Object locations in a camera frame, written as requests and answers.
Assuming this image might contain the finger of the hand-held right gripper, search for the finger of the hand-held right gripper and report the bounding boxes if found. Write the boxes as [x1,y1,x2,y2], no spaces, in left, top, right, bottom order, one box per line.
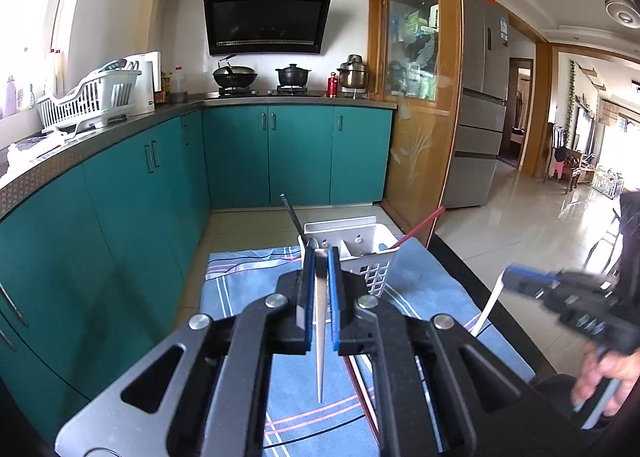
[516,281,557,304]
[504,263,564,286]

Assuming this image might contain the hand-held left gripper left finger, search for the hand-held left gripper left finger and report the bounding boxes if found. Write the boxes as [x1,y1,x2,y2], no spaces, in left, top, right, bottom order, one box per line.
[55,247,318,457]

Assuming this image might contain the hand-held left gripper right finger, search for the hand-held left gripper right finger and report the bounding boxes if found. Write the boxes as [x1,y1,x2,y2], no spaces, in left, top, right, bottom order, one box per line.
[327,247,591,457]

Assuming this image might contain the white plastic utensil holder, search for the white plastic utensil holder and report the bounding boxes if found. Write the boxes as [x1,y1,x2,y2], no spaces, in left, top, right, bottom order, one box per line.
[298,216,401,325]

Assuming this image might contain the black chopstick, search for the black chopstick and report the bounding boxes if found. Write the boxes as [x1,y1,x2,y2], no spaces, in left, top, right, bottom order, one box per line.
[281,192,307,249]

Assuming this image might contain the dark red chopstick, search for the dark red chopstick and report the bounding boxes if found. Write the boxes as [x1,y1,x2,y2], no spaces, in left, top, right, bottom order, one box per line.
[380,206,445,253]
[345,357,381,438]

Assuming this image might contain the person's right hand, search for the person's right hand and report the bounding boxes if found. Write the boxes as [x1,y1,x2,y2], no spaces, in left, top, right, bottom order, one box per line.
[571,348,640,407]

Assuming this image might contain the blue striped table cloth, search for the blue striped table cloth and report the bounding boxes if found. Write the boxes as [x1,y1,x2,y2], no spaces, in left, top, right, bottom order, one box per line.
[200,237,538,457]

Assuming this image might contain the person's dark clothing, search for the person's dark clothing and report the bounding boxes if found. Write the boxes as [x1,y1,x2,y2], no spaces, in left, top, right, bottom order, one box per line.
[616,190,640,288]

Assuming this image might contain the wooden chair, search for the wooden chair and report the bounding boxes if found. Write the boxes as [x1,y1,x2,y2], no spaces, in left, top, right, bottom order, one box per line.
[565,150,597,193]

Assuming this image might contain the hanging clothes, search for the hanging clothes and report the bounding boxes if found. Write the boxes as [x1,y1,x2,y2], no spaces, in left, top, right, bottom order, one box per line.
[547,122,573,180]

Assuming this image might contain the silver refrigerator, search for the silver refrigerator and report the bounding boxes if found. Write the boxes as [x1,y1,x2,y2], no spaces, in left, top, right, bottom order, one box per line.
[442,0,511,209]

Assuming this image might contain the wood framed glass door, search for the wood framed glass door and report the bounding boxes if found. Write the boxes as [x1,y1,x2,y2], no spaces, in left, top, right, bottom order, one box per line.
[369,0,463,243]

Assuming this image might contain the gas stove top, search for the gas stove top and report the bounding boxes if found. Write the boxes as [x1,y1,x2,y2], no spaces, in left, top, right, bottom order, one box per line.
[205,86,323,98]

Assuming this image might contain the green base cabinets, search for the green base cabinets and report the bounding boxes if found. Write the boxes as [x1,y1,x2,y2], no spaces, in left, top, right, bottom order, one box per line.
[0,104,398,438]

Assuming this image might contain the black cooking pot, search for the black cooking pot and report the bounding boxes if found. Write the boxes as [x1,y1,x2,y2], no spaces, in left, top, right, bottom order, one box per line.
[275,64,312,87]

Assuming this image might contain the stainless steel pot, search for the stainless steel pot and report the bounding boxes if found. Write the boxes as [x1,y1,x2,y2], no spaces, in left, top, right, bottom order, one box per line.
[337,54,371,89]

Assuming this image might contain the black wok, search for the black wok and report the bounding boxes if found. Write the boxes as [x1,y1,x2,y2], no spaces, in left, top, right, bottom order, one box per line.
[212,54,259,88]

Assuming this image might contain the grey kitchen countertop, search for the grey kitchen countertop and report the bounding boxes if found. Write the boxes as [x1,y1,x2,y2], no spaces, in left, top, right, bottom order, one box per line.
[0,94,398,218]

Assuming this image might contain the white box appliance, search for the white box appliance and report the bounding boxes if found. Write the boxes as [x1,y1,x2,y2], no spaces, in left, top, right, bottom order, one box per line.
[122,51,163,115]

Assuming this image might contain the black range hood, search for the black range hood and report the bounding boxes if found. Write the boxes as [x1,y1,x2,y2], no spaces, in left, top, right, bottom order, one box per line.
[202,0,335,57]

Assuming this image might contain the white dish rack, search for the white dish rack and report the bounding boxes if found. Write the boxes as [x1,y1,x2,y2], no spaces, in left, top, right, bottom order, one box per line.
[36,58,142,134]

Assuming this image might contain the round ceiling light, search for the round ceiling light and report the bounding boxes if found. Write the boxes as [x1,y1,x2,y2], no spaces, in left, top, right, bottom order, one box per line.
[604,0,640,29]

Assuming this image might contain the white plastic bag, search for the white plastic bag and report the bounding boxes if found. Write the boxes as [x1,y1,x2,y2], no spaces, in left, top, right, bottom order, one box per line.
[0,130,68,178]

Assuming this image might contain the pale purple bottle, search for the pale purple bottle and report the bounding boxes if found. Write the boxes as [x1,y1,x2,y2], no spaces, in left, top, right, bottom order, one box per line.
[2,76,18,118]

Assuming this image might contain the kitchen window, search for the kitchen window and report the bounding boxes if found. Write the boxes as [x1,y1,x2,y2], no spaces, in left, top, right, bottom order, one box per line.
[0,0,88,120]

